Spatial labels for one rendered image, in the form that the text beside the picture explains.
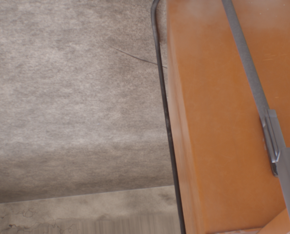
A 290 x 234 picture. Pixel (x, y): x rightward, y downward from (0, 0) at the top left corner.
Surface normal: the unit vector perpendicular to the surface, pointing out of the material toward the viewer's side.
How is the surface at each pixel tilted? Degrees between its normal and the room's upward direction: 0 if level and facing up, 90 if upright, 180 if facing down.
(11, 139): 0
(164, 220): 90
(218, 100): 90
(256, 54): 90
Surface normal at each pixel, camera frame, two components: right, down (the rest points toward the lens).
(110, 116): 0.11, 0.91
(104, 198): 0.03, -0.41
